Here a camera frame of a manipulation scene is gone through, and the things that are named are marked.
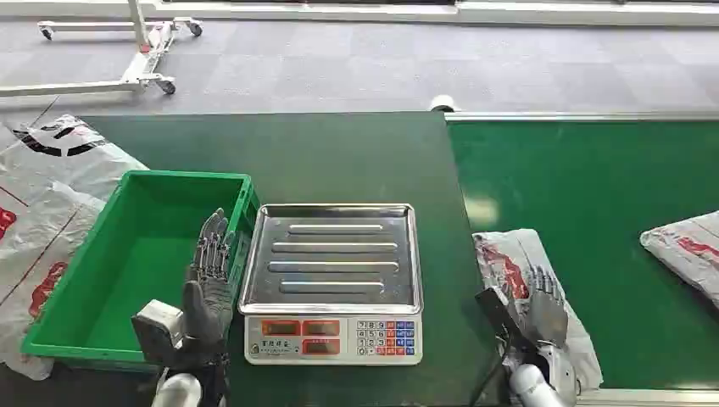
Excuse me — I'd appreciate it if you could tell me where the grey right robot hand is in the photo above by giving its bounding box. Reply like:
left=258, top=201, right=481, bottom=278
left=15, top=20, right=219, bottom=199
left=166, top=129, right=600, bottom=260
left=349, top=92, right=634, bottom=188
left=522, top=265, right=570, bottom=349

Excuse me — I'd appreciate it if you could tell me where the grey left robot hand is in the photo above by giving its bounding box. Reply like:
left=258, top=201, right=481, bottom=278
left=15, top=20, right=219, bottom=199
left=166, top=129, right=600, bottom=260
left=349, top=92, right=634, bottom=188
left=181, top=208, right=237, bottom=347

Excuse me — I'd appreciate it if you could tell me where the grey parcel bag red print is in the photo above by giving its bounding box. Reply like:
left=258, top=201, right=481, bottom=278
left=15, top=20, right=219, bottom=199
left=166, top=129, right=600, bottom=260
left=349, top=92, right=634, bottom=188
left=639, top=210, right=719, bottom=310
left=471, top=228, right=605, bottom=393

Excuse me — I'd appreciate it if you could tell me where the green plastic crate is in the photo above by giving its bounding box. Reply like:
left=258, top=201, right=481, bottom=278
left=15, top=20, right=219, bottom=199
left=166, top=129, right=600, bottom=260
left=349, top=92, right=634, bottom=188
left=20, top=170, right=260, bottom=373

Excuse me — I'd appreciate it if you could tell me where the green conveyor belt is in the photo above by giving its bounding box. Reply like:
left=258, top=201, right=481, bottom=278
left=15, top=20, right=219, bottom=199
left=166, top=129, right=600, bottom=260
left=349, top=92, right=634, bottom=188
left=444, top=111, right=719, bottom=407

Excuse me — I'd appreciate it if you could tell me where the electronic weighing scale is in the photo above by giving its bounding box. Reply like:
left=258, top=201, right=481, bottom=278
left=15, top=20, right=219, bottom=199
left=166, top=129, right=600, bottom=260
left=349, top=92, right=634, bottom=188
left=237, top=203, right=425, bottom=367

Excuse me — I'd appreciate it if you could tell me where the large white plastic bag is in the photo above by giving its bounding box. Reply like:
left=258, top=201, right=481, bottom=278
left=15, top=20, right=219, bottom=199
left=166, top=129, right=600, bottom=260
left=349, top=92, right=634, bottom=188
left=0, top=114, right=151, bottom=382

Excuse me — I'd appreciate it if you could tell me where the white conveyor roller end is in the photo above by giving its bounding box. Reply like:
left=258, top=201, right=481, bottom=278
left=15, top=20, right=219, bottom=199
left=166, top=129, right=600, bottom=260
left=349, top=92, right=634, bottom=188
left=429, top=94, right=462, bottom=114

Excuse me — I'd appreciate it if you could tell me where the dark right wrist camera box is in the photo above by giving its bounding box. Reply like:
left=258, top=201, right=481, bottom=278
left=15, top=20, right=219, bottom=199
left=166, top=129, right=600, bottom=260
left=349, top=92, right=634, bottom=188
left=475, top=286, right=538, bottom=352

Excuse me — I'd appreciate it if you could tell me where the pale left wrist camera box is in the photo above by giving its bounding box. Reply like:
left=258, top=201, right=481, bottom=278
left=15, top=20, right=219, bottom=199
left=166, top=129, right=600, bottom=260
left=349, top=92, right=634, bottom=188
left=131, top=298, right=187, bottom=366

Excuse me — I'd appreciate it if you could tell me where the white wheeled metal frame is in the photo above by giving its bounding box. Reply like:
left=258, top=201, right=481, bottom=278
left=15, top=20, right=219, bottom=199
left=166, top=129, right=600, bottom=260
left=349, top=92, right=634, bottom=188
left=0, top=0, right=204, bottom=98

